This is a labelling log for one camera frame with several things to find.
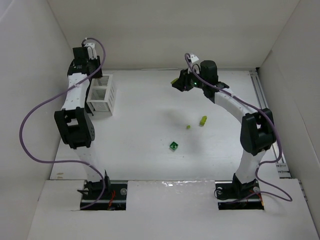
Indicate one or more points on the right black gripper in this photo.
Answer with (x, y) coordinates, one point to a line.
(183, 81)

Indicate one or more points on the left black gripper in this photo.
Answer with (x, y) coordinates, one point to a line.
(94, 69)

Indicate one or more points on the lime curved lego brick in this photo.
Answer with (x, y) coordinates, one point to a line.
(203, 121)

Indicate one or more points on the small green lego cube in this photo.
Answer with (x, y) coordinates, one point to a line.
(173, 146)

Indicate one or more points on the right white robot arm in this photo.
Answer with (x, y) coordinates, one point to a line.
(256, 135)

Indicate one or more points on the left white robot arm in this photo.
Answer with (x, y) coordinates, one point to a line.
(73, 121)

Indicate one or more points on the white slatted container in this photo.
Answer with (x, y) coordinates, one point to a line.
(102, 94)

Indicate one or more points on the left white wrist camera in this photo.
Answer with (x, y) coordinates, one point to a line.
(91, 50)

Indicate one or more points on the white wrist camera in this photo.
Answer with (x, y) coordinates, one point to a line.
(192, 58)
(91, 50)

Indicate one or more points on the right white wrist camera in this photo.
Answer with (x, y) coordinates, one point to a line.
(192, 58)

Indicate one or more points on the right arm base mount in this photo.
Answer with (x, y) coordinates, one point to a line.
(234, 195)

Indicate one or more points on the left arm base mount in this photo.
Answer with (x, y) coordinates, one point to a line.
(114, 197)

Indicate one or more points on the aluminium rail right side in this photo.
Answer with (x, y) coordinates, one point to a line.
(267, 116)

